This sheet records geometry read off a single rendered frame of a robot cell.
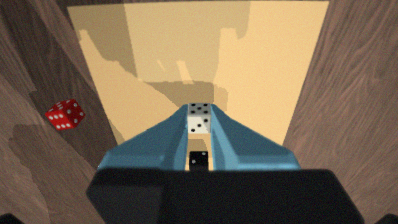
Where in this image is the red die with white pips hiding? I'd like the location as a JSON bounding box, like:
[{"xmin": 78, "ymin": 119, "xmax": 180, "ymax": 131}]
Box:
[{"xmin": 45, "ymin": 99, "xmax": 85, "ymax": 130}]

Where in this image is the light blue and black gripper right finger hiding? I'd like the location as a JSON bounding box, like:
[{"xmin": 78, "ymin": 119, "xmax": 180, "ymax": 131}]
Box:
[{"xmin": 210, "ymin": 104, "xmax": 302, "ymax": 170}]

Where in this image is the black die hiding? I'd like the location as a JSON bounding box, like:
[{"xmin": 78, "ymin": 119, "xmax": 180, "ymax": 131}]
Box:
[{"xmin": 189, "ymin": 151, "xmax": 209, "ymax": 170}]

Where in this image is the tan flat mat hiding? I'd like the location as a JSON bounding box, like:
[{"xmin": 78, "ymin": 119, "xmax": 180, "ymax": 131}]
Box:
[{"xmin": 67, "ymin": 0, "xmax": 329, "ymax": 145}]

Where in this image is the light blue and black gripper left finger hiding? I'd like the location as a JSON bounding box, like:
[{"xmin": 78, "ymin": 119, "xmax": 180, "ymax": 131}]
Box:
[{"xmin": 97, "ymin": 104, "xmax": 188, "ymax": 170}]

